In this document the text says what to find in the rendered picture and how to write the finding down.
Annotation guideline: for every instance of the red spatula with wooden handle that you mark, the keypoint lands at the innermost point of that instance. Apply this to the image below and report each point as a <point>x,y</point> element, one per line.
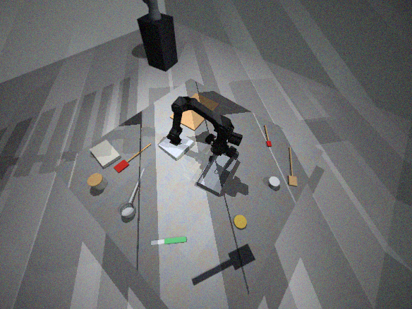
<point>122,165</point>

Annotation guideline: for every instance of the white short cylinder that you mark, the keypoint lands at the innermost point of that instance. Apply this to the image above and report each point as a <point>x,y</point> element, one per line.
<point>273,182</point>

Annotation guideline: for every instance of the yellow round disc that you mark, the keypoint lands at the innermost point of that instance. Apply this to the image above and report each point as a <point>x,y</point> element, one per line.
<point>240,221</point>

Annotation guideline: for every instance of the light wooden board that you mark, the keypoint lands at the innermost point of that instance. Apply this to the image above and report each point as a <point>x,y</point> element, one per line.
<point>191,119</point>

